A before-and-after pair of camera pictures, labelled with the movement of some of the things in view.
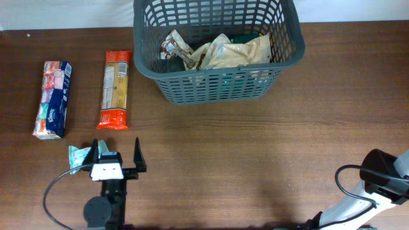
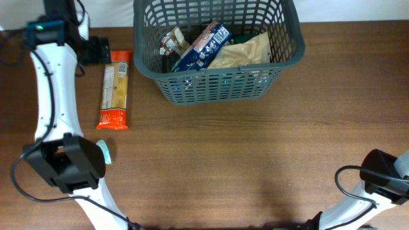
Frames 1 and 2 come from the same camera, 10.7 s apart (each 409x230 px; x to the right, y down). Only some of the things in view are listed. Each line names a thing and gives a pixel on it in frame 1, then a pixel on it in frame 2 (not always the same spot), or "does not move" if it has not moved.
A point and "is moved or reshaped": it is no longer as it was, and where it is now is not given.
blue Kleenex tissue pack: [50, 117] is moved or reshaped
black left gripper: [131, 173] -> [98, 54]
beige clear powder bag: [223, 53] does not move
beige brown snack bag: [174, 45] does not move
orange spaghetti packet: [114, 114] does not move
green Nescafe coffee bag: [244, 38] does not move
